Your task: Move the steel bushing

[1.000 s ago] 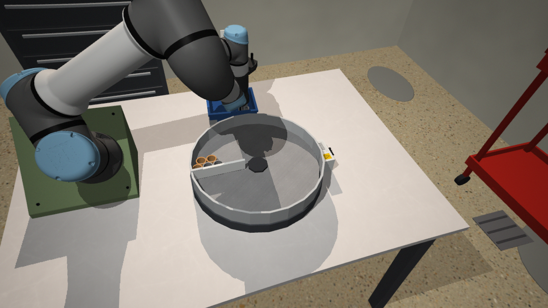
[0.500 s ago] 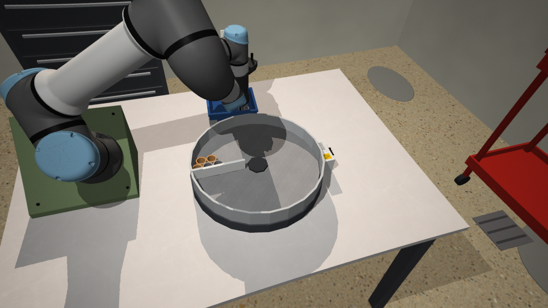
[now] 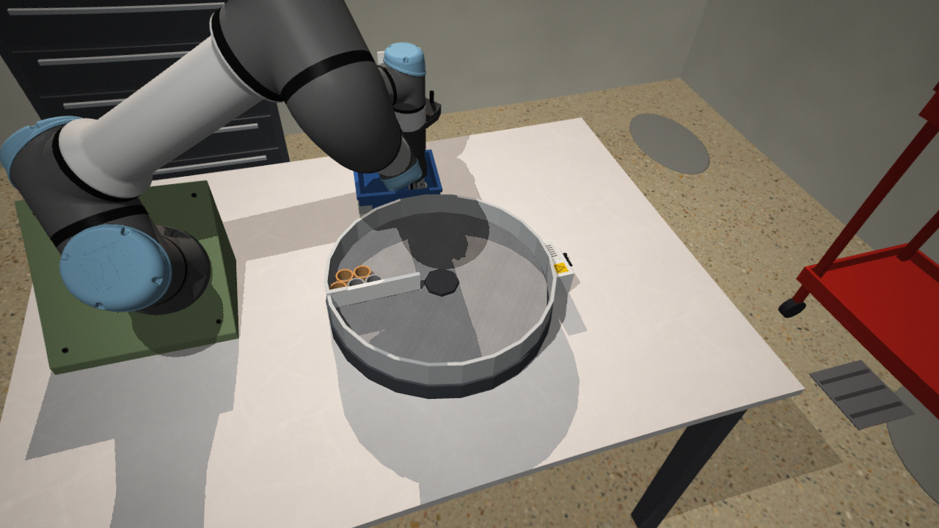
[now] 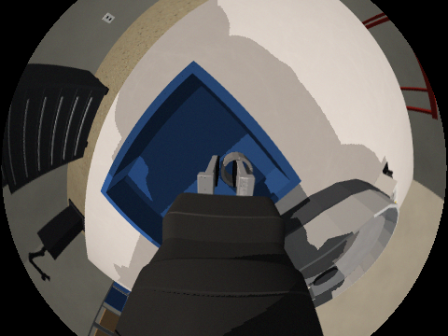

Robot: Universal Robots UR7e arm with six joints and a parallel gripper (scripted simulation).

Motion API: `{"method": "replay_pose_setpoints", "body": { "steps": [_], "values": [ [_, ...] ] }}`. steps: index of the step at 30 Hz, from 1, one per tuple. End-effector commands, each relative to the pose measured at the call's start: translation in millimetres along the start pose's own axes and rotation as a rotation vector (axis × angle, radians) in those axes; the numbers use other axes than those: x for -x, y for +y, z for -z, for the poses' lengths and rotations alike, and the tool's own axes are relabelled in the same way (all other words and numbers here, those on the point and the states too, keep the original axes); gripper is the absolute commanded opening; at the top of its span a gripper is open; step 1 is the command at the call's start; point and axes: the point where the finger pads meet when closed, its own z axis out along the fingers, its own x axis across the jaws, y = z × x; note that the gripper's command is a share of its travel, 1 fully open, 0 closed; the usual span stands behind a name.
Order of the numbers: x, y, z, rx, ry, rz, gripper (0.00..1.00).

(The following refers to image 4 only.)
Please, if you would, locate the blue crate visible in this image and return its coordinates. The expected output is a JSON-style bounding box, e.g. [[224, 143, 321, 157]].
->
[[101, 61, 301, 247]]

